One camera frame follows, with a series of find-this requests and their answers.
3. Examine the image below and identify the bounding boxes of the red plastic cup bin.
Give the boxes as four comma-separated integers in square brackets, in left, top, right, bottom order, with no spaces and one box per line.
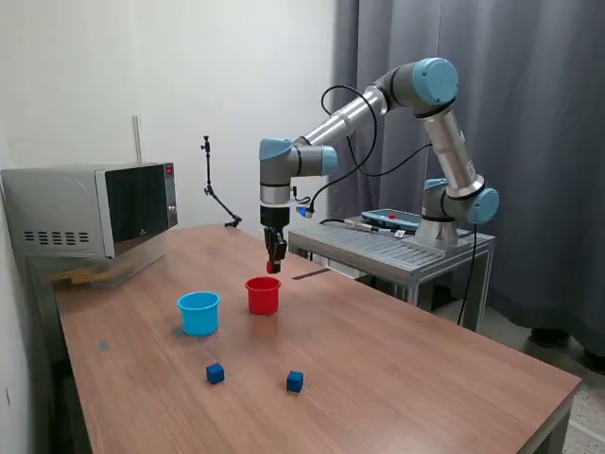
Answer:
[244,276,282,317]

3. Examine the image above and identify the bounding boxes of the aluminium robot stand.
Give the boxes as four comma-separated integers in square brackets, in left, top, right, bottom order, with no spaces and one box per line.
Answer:
[287,218,497,332]

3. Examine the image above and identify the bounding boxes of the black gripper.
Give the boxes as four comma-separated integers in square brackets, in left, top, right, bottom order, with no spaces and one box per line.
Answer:
[259,204,291,275]

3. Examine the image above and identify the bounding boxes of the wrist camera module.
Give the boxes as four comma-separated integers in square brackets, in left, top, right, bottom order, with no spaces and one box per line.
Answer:
[291,186,317,220]

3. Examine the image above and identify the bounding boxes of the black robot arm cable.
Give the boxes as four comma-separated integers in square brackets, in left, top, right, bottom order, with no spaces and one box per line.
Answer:
[320,84,434,213]

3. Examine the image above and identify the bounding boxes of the blue teach pendant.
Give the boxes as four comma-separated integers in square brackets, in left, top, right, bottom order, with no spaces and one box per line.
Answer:
[361,209,423,231]

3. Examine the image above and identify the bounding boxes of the black pendant cable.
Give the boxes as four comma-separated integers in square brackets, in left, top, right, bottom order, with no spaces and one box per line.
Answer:
[319,217,401,236]

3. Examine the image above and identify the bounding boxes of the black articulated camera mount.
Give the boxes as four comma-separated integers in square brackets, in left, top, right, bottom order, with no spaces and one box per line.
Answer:
[199,135,243,229]

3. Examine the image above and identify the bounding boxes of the black power cable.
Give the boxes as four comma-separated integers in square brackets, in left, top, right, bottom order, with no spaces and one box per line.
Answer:
[457,221,478,326]

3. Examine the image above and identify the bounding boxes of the silver microwave oven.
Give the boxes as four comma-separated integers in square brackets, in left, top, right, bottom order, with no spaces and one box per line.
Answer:
[0,162,179,260]

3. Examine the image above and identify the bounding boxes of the grey curtain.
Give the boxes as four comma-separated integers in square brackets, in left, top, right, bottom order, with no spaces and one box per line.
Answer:
[327,0,605,360]

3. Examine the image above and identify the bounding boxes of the wooden blocks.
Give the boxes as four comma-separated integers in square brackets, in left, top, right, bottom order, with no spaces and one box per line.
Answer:
[50,269,95,287]

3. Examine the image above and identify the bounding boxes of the blue plastic cup bin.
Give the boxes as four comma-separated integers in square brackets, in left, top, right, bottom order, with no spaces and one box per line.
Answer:
[177,291,221,338]

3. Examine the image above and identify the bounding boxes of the clear plastic box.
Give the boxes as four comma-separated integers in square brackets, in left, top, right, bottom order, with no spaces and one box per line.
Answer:
[44,240,167,289]

